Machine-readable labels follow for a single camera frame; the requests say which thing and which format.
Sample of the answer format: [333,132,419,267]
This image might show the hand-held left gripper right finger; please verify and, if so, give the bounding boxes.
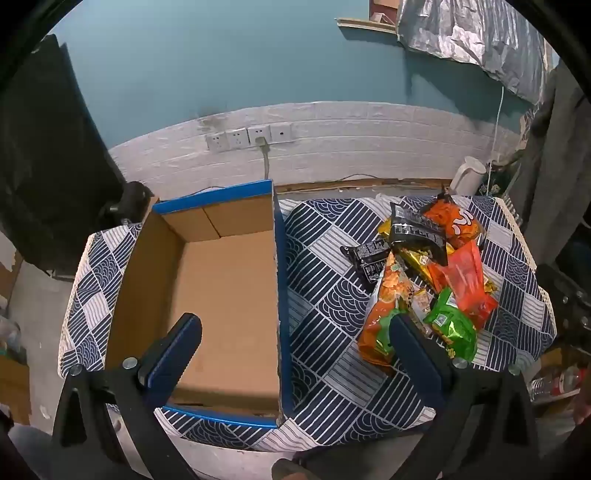
[388,313,541,480]

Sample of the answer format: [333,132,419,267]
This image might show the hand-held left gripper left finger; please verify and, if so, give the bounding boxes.
[52,313,204,480]

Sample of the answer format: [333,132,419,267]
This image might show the green snack packet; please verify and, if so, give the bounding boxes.
[422,287,478,363]

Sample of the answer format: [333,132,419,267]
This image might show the pale clear snack packet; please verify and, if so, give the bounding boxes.
[412,286,437,333]

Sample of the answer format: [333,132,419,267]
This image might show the orange green snack bag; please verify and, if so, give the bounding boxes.
[358,251,416,374]

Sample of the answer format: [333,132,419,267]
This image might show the red translucent snack packet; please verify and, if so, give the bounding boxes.
[427,240,499,330]

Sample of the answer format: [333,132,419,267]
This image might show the gold red-print snack packet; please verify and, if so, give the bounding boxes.
[397,247,444,294]

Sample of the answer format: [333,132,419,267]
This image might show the blue cardboard box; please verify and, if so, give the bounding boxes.
[105,179,294,430]

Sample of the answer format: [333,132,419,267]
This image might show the small black snack packet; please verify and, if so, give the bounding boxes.
[341,239,393,294]

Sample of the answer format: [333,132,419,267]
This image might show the large black snack packet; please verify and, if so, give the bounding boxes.
[387,202,451,266]

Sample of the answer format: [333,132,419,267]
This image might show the orange puffed snack bag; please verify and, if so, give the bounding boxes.
[422,185,485,252]

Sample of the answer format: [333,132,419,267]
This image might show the navy white patterned tablecloth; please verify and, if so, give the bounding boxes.
[58,196,557,453]

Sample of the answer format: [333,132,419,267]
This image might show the clear plastic bottle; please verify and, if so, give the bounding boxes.
[529,367,583,402]

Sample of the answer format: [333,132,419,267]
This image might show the clear plastic bag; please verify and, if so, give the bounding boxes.
[0,316,24,365]

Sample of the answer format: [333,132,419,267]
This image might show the white electric kettle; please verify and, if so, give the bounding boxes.
[450,156,488,195]

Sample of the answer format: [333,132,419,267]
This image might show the grey hanging garment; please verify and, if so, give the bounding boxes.
[522,60,591,268]

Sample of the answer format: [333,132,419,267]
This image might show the black cloth covered board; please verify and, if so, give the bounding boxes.
[0,34,127,273]

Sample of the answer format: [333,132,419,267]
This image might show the silver foil tarp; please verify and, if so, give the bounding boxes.
[397,0,555,104]

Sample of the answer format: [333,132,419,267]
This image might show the wooden window sill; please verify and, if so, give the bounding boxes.
[336,17,399,34]

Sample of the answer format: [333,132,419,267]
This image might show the grey power cable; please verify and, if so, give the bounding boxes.
[255,136,273,182]

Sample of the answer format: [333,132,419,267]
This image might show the white hanging cord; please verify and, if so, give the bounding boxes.
[489,85,506,171]

